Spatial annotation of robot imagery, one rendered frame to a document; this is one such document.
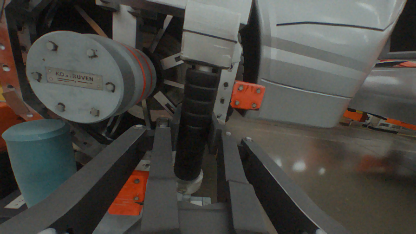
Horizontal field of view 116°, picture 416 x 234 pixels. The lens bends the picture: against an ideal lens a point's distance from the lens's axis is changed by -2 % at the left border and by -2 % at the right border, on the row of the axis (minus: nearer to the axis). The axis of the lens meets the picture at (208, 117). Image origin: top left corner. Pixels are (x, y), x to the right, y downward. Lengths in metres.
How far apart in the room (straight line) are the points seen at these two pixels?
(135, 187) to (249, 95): 0.44
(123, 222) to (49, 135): 0.54
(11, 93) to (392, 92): 2.72
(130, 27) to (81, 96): 0.20
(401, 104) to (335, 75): 1.72
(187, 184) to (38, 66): 0.25
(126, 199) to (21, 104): 0.37
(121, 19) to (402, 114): 2.49
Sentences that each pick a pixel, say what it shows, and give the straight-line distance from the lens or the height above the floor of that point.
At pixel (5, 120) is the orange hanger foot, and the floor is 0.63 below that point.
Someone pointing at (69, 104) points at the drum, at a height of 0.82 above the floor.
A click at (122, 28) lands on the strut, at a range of 0.40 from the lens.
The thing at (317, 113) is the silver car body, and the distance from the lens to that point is 0.76.
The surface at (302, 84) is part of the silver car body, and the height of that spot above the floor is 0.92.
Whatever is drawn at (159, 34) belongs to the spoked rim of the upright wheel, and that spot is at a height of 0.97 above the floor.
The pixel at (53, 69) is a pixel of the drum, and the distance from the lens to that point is 0.28.
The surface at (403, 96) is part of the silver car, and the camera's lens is 2.45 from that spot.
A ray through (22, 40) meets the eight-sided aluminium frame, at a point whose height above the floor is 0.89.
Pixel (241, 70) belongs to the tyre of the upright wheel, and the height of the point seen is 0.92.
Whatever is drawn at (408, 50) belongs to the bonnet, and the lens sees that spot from 3.84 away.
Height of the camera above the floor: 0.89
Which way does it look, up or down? 18 degrees down
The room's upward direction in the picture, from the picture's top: 11 degrees clockwise
